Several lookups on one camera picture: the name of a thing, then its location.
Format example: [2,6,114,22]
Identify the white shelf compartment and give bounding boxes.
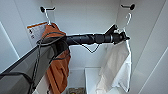
[83,66,112,94]

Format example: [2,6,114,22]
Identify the white wardrobe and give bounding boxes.
[0,0,168,94]

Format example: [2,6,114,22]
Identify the white clothes hanger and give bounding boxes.
[43,8,57,28]
[117,12,133,46]

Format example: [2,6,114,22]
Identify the black wardrobe hook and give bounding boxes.
[39,5,57,14]
[119,3,137,11]

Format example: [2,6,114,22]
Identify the white T-shirt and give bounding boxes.
[95,40,133,94]

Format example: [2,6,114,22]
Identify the paper sign orange edge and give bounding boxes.
[26,21,49,42]

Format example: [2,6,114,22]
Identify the orange garment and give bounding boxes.
[41,22,72,94]

